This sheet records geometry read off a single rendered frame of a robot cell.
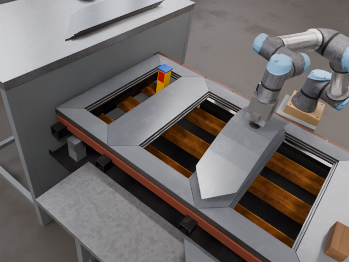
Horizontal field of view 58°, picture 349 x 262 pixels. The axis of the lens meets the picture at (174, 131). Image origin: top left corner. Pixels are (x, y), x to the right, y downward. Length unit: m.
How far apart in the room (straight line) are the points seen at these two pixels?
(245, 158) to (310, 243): 0.37
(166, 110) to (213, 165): 0.44
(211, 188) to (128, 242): 0.35
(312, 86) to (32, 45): 1.45
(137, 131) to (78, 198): 0.37
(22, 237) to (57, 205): 0.86
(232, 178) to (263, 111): 0.27
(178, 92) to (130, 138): 0.42
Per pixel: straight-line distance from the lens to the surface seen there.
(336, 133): 3.30
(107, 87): 1.64
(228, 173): 1.19
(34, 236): 2.11
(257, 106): 1.22
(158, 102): 1.56
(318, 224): 1.32
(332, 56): 1.55
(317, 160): 1.82
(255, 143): 1.24
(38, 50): 1.54
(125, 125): 1.42
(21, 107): 1.46
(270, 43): 1.26
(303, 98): 1.99
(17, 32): 1.69
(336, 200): 1.44
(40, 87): 1.47
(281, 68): 1.12
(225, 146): 1.23
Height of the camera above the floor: 1.81
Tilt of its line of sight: 43 degrees down
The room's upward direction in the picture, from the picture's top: 11 degrees clockwise
